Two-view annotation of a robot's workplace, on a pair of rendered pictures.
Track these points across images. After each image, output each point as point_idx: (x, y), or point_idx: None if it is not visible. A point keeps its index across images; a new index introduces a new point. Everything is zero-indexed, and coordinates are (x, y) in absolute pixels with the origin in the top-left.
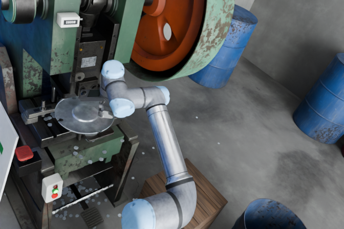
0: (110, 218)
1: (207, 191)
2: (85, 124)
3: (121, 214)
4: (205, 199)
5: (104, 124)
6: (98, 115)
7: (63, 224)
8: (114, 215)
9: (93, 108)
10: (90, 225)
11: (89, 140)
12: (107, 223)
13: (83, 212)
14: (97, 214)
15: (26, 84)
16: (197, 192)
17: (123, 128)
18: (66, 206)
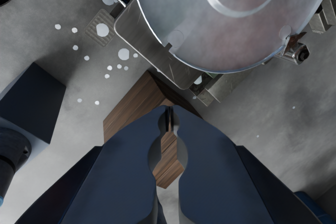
0: (127, 46)
1: (171, 168)
2: None
3: (136, 57)
4: (159, 169)
5: (207, 50)
6: (36, 202)
7: None
8: (133, 49)
9: None
10: (88, 31)
11: (113, 26)
12: (120, 44)
13: (103, 13)
14: (109, 35)
15: None
16: (166, 160)
17: None
18: None
